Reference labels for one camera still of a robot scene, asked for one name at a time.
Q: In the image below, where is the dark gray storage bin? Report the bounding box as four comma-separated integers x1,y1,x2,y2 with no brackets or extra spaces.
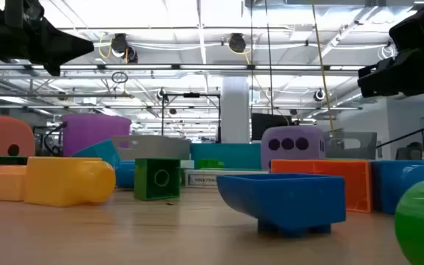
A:
323,131,378,160

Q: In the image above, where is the purple plastic bucket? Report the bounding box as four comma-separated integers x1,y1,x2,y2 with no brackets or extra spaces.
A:
61,113,133,158

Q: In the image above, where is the blue rounded brick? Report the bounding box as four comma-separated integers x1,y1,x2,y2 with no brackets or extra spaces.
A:
114,160,136,189
370,159,424,215

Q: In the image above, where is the teal slanted block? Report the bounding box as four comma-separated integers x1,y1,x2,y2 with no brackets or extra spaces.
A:
71,138,122,167

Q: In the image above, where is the orange brick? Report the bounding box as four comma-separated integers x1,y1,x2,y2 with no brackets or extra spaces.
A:
270,158,374,214

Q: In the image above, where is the purple foam die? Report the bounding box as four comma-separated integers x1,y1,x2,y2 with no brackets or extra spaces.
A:
260,125,327,172

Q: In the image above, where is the large yellow rounded brick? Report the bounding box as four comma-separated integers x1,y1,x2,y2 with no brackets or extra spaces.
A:
23,156,117,208

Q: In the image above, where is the light gray storage bin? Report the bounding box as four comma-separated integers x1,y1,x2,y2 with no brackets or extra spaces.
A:
110,135,192,161

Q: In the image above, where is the green square brick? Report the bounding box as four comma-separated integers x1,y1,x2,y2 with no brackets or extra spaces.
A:
133,158,182,202

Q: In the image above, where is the white playing card box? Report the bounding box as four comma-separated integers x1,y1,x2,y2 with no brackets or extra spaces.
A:
183,168,269,188

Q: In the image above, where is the small green brick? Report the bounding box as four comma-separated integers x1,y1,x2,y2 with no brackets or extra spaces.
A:
196,158,226,170

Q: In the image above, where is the gray office chair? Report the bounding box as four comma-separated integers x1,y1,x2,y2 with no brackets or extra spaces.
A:
395,141,424,161

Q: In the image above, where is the black computer monitor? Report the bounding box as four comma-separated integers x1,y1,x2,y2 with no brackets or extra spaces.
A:
251,112,294,142

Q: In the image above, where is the white building column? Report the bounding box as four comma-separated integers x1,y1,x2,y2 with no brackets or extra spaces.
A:
220,76,252,144

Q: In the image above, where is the blue scoop-shaped brick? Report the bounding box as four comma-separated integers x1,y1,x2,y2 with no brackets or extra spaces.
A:
216,173,347,239

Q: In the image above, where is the teal storage bin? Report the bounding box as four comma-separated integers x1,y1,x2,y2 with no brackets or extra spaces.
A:
190,142,263,171

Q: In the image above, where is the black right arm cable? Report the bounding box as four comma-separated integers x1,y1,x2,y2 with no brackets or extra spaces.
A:
375,120,424,150

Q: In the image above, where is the black hanging wire loop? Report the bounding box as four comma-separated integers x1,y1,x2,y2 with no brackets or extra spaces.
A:
110,71,130,85

